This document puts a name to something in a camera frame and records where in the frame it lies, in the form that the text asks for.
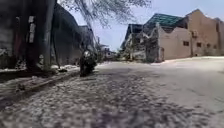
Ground parked motorcycle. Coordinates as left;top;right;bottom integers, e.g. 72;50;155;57
79;49;98;78

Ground grey building with green roof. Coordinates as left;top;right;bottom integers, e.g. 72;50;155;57
119;13;184;64

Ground grey asphalt road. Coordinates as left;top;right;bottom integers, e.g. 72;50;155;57
0;55;224;128

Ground dark building row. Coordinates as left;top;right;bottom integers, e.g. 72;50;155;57
0;0;101;70

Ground bare tree branches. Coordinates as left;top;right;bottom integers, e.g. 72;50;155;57
59;0;153;44

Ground dark tree trunk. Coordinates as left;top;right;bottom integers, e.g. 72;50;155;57
25;0;57;72

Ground beige building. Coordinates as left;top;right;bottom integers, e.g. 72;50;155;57
157;8;224;63

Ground raised pavement strip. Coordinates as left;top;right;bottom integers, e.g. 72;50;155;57
0;64;81;101

